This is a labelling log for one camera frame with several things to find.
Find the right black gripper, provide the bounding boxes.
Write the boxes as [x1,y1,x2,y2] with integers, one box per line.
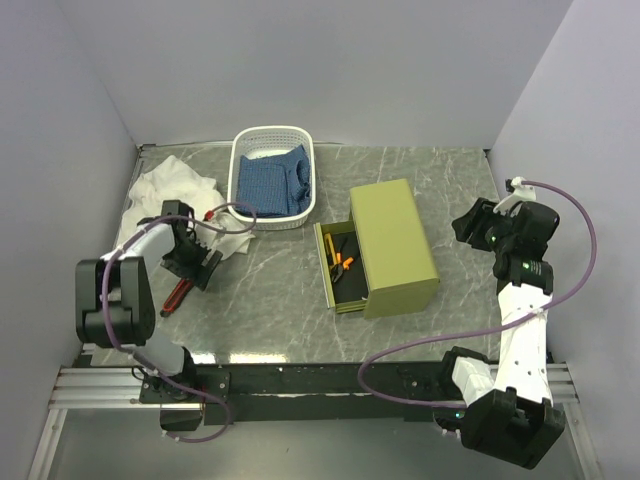
[451,197,519,254]

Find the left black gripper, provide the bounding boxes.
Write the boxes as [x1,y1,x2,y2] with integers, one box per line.
[161,234,222,290]

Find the olive green metal drawer box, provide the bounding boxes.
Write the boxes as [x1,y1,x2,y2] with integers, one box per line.
[350,178,440,319]

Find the white cloth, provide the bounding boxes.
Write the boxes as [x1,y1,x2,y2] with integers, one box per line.
[116,155,254,260]

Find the orange handled pliers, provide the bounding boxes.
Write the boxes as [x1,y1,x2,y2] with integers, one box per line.
[330,236,355,284]

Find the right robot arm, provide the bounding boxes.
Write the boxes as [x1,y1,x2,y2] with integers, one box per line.
[437,198,566,470]

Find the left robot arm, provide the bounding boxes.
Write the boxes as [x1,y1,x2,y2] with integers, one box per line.
[75,200,222,402]

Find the blue checkered cloth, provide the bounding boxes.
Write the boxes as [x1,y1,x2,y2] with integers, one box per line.
[235,145,311,218]

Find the white plastic perforated basket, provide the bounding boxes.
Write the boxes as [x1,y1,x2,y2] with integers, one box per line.
[227,125,316,231]

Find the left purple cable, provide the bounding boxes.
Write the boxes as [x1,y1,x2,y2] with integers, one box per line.
[99,200,259,445]

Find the purple cable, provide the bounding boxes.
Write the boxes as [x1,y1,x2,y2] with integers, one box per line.
[99,200,259,445]
[357,181,598,412]

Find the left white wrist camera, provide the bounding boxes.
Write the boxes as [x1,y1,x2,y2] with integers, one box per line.
[202,210,226,245]

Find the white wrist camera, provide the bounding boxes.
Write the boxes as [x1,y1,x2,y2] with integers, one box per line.
[493,176,536,215]
[202,210,226,245]

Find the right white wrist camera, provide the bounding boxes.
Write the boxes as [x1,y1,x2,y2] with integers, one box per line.
[493,176,536,215]

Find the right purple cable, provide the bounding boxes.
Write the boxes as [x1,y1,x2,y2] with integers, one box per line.
[357,181,598,412]

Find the aluminium frame rail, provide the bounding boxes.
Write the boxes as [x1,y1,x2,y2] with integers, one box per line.
[48,364,579,410]

